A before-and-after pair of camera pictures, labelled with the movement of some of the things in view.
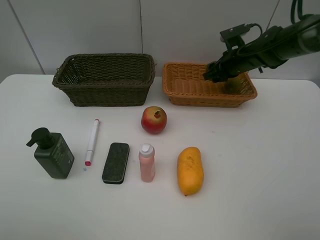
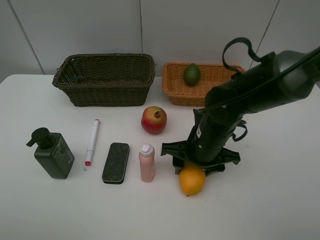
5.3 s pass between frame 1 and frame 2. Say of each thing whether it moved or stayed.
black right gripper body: moved
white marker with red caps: stayed
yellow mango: stayed
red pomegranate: stayed
